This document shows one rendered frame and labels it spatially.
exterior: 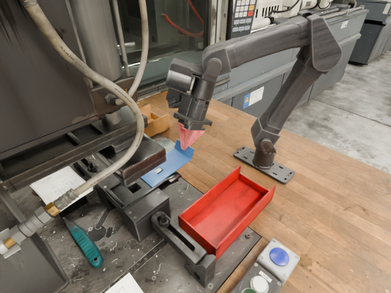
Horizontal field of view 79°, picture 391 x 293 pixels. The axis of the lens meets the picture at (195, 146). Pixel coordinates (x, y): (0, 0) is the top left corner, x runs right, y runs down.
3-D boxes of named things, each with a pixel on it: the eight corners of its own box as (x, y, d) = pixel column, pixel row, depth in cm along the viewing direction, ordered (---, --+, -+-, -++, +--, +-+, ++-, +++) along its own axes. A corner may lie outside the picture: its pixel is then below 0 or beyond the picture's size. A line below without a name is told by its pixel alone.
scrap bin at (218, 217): (272, 200, 67) (276, 185, 64) (214, 263, 53) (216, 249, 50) (237, 178, 74) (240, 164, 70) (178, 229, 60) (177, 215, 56)
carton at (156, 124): (170, 130, 97) (168, 113, 92) (115, 159, 83) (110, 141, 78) (150, 118, 104) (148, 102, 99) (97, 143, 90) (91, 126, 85)
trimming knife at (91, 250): (97, 271, 52) (109, 261, 53) (93, 267, 50) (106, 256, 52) (62, 223, 61) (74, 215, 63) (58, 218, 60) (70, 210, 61)
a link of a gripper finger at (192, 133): (169, 145, 68) (178, 114, 65) (186, 143, 74) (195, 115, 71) (185, 155, 64) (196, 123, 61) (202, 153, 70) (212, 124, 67)
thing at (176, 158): (195, 156, 68) (194, 149, 66) (152, 188, 60) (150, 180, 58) (178, 146, 72) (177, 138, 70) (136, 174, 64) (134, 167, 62)
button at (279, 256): (290, 259, 52) (292, 255, 51) (281, 273, 50) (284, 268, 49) (274, 247, 54) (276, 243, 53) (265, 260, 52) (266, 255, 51)
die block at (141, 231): (171, 218, 63) (169, 199, 58) (139, 243, 57) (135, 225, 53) (128, 179, 74) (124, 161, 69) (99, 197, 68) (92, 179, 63)
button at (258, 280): (268, 287, 48) (270, 283, 46) (260, 299, 46) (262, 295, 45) (256, 277, 49) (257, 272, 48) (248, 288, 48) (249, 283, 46)
